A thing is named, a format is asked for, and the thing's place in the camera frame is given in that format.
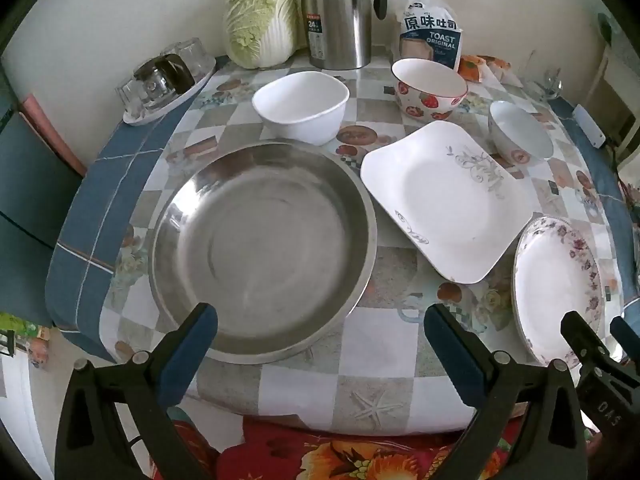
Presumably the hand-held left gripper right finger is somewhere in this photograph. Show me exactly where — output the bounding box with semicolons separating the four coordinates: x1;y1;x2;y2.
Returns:
423;302;588;480

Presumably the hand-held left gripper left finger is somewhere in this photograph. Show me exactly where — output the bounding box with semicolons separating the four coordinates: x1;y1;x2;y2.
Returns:
55;302;219;480

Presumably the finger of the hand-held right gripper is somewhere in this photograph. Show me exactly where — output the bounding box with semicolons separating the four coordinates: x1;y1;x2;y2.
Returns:
610;316;640;361
560;311;610;376

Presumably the round pink floral plate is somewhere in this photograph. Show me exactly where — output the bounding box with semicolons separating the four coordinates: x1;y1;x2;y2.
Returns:
513;216;607;367

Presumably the large stainless steel plate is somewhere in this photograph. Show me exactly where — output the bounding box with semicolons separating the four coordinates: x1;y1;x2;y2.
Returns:
148;138;378;365

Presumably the white square plate grey print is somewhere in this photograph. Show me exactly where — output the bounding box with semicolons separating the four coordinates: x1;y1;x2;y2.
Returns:
360;120;535;285

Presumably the small white round bowl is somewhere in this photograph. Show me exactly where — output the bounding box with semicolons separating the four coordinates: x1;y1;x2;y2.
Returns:
488;100;555;165

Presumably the strawberry print bowl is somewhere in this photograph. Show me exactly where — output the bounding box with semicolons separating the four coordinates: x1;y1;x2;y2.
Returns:
391;58;469;121

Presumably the white square bowl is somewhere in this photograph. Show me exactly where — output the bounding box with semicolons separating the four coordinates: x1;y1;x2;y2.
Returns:
251;71;351;147

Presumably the red floral cloth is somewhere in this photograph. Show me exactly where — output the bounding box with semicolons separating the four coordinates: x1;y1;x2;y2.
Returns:
165;410;526;480

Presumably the white power adapter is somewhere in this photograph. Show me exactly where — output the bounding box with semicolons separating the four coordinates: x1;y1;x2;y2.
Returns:
573;104;607;149

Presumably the clear drinking glass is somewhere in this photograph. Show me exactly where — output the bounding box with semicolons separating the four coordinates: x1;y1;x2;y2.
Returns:
522;50;563;101

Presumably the clear glass cup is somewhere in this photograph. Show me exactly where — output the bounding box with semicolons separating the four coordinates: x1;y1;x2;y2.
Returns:
115;72;176;116
160;37;211;81

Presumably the white oval tray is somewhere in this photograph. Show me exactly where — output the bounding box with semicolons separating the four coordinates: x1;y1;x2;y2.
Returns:
122;55;217;126

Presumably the dark glass cup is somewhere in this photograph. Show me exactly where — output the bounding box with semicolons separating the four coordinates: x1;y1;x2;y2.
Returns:
135;54;196;96

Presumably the bag of toast bread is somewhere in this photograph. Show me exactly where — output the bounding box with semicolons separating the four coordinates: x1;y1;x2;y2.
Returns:
398;0;467;72

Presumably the napa cabbage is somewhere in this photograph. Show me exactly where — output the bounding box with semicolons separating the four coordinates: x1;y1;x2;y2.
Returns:
223;0;299;69

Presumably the stainless steel thermos jug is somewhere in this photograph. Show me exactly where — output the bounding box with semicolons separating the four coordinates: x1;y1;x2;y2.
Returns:
301;0;389;70

